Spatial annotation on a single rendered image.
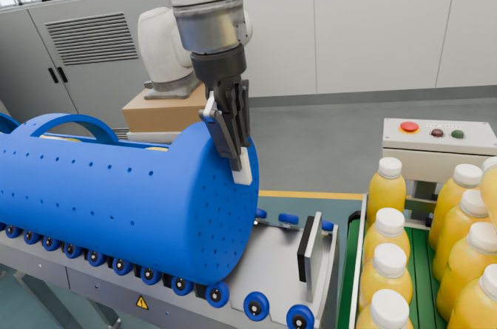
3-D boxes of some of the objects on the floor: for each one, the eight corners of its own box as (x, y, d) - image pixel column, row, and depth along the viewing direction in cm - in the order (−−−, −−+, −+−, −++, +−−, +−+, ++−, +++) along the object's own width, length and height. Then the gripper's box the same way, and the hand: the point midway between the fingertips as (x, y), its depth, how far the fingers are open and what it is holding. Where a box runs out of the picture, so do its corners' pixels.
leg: (115, 317, 153) (58, 233, 121) (123, 320, 151) (67, 236, 119) (106, 328, 149) (45, 245, 117) (115, 332, 147) (55, 248, 115)
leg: (94, 345, 143) (25, 262, 111) (103, 350, 140) (35, 266, 108) (84, 358, 138) (9, 276, 106) (93, 363, 136) (20, 279, 104)
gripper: (218, 59, 34) (248, 211, 46) (257, 32, 44) (274, 163, 56) (166, 61, 37) (207, 203, 49) (214, 36, 47) (239, 159, 59)
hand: (239, 165), depth 51 cm, fingers closed, pressing on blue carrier
